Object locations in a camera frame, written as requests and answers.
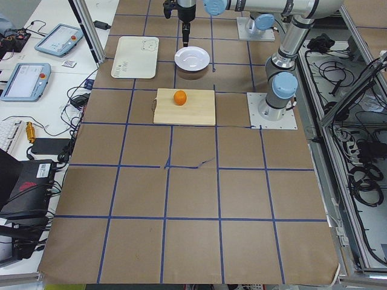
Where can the teach pendant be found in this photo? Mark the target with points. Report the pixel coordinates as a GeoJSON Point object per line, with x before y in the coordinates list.
{"type": "Point", "coordinates": [27, 82]}
{"type": "Point", "coordinates": [60, 40]}

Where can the wooden cutting board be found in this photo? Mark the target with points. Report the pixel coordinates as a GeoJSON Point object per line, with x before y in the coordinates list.
{"type": "Point", "coordinates": [199, 108]}

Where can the teach pendant lower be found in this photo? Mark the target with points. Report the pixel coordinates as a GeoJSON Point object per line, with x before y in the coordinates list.
{"type": "Point", "coordinates": [27, 82]}

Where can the aluminium frame post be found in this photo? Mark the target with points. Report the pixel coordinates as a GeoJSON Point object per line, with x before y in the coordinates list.
{"type": "Point", "coordinates": [83, 17]}

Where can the gold metal cylinder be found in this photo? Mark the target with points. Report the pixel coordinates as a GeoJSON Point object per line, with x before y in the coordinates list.
{"type": "Point", "coordinates": [30, 131]}

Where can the cream rectangular tray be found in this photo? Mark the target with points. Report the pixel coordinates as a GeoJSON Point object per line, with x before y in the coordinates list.
{"type": "Point", "coordinates": [135, 58]}

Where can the white round plate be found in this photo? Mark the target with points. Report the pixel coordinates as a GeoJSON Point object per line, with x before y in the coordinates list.
{"type": "Point", "coordinates": [192, 59]}

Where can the black power adapter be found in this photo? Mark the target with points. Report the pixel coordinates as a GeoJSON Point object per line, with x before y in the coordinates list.
{"type": "Point", "coordinates": [49, 146]}

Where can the black power brick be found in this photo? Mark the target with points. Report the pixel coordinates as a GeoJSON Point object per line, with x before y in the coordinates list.
{"type": "Point", "coordinates": [101, 25]}

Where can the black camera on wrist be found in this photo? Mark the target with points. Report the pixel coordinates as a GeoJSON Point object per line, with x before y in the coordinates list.
{"type": "Point", "coordinates": [168, 7]}

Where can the brown paper table cover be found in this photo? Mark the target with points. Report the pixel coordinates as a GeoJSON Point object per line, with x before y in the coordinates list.
{"type": "Point", "coordinates": [164, 203]}

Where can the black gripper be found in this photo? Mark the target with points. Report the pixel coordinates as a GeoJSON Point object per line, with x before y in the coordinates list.
{"type": "Point", "coordinates": [185, 14]}

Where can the orange fruit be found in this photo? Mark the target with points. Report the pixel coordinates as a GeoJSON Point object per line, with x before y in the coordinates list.
{"type": "Point", "coordinates": [180, 97]}

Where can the teach pendant upper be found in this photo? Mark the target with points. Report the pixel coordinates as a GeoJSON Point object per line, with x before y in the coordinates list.
{"type": "Point", "coordinates": [60, 40]}

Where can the white keyboard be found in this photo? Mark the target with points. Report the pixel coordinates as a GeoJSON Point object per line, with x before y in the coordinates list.
{"type": "Point", "coordinates": [10, 132]}

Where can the small printed card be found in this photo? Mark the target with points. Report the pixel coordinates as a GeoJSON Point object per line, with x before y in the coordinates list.
{"type": "Point", "coordinates": [69, 64]}

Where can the black router box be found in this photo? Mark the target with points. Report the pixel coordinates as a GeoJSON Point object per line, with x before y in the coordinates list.
{"type": "Point", "coordinates": [25, 188]}

